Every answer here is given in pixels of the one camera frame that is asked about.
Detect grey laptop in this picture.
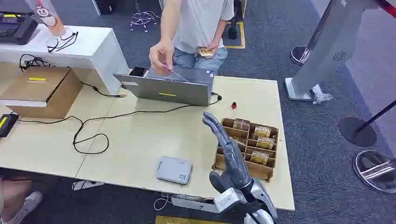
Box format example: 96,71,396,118
113,65,215,107

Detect long black cable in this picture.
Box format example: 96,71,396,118
17,92,223,155

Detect yellow printed card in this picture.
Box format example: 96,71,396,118
254,126,272,139
250,151,270,165
256,137,276,150

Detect wooden card box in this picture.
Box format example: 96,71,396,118
212,117,280,182

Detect large chrome stanchion base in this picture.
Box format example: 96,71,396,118
353,150,396,194

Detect person's leg with pale shoe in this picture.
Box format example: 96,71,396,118
0,177,43,224

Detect yellow board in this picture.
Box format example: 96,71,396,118
155,215,230,224

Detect coiled black cable bundle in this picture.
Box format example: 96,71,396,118
19,54,52,72

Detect person's left hand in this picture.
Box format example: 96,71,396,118
198,43,219,58

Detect chrome stool base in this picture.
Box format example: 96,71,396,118
130,11,161,33

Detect black case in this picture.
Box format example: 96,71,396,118
92,0,118,15

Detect cardboard box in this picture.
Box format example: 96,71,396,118
0,66,84,119

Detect thin single card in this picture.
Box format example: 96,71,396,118
161,63,190,83

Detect person's right hand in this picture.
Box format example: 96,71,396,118
148,40,175,77

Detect black cable with plug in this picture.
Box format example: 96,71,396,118
82,82,127,98

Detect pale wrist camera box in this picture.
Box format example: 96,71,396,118
213,188,248,214

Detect crumpled clear plastic wrap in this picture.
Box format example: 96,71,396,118
311,85,334,105

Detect cartoon printed drink cup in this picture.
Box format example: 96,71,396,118
24,0,73,39

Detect black-framed glasses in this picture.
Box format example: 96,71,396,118
46,30,79,53

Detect black power adapter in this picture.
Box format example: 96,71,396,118
0,113,19,138

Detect white bracket under desk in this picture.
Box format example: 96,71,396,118
71,180,105,191

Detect black phone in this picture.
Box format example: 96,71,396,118
129,66,148,77

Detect white power strip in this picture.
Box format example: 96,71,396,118
161,193,219,214

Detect person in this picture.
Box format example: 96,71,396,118
148,0,235,77

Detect black stanchion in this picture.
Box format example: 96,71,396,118
338,99,396,148

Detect black electronic device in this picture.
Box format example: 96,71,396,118
0,12,39,46

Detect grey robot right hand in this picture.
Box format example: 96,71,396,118
202,112,253,195

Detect flat grey device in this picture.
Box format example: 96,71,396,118
155,156,193,185

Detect black stand foot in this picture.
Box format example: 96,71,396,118
228,0,242,40

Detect white cable loop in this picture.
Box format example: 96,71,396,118
154,194,171,211

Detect grey kiosk stand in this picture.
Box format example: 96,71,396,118
284,0,380,102

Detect red barrier rope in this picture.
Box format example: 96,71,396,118
377,0,396,19

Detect yellow floor tape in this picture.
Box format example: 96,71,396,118
224,21,246,49

